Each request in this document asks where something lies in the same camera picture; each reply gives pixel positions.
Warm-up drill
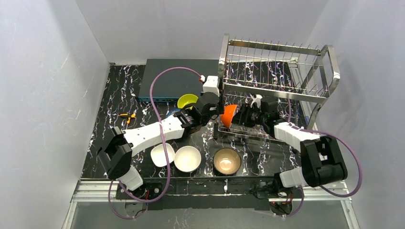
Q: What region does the yellow bowl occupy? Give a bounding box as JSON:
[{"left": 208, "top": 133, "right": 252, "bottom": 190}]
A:
[{"left": 177, "top": 94, "right": 198, "bottom": 109}]

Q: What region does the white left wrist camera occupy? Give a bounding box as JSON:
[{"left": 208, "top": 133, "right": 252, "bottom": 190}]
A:
[{"left": 202, "top": 75, "right": 220, "bottom": 96}]

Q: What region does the white round bowl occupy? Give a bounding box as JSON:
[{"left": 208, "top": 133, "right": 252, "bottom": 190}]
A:
[{"left": 174, "top": 146, "right": 202, "bottom": 173}]

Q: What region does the dark teal network switch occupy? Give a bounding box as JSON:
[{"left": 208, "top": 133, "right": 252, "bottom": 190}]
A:
[{"left": 138, "top": 59, "right": 218, "bottom": 103}]

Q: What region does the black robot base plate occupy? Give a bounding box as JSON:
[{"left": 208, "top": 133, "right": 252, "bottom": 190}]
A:
[{"left": 116, "top": 176, "right": 301, "bottom": 212}]

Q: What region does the orange white bowl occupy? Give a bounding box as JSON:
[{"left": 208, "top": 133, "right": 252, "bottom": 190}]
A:
[{"left": 220, "top": 104, "right": 238, "bottom": 128}]

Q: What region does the white square bowl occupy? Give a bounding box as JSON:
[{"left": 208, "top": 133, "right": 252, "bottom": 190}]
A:
[{"left": 150, "top": 143, "right": 175, "bottom": 167}]

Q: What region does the orange black small tool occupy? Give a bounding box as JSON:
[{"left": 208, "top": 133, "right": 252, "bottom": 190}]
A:
[{"left": 118, "top": 113, "right": 136, "bottom": 124}]

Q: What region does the blue white patterned bowl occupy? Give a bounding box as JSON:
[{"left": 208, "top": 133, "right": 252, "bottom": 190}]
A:
[{"left": 166, "top": 108, "right": 180, "bottom": 117}]

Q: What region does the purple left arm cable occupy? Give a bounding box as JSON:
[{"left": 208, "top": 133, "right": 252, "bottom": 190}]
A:
[{"left": 107, "top": 66, "right": 205, "bottom": 220}]

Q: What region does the stainless steel dish rack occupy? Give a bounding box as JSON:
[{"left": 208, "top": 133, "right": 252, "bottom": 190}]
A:
[{"left": 219, "top": 34, "right": 341, "bottom": 129}]

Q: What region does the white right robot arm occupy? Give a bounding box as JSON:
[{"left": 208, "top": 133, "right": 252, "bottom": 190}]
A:
[{"left": 226, "top": 97, "right": 348, "bottom": 192}]

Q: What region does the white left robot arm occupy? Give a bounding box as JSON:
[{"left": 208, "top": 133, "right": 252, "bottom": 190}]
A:
[{"left": 97, "top": 92, "right": 224, "bottom": 191}]

